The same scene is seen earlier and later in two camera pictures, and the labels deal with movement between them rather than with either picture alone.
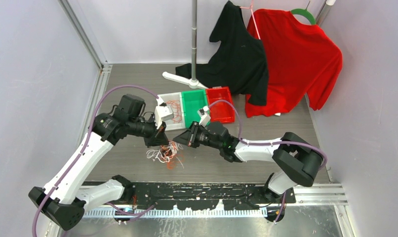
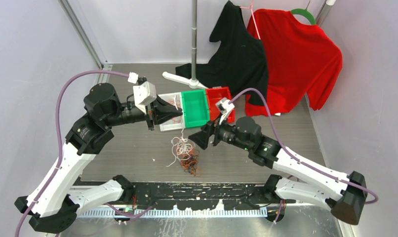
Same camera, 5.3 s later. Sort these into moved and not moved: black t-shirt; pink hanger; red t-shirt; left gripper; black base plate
Moved: left gripper
Not moved: red t-shirt; pink hanger; black t-shirt; black base plate
